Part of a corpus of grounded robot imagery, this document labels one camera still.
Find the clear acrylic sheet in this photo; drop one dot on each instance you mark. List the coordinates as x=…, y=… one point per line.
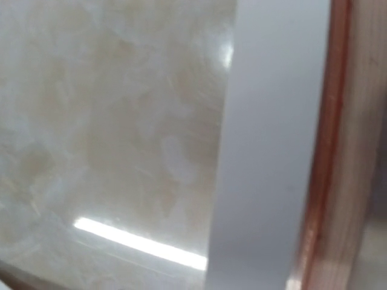
x=111, y=117

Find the white photo mat board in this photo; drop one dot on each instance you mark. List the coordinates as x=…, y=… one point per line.
x=267, y=142

